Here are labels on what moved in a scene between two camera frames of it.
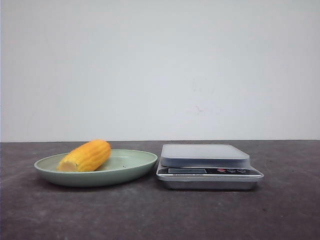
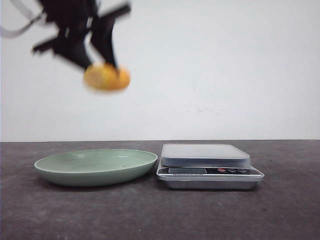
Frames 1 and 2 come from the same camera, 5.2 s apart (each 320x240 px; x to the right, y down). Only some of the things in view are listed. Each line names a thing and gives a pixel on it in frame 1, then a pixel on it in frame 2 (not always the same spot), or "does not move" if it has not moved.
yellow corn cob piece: (87, 157) → (104, 76)
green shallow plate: (94, 168) does not move
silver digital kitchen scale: (206, 167) does not move
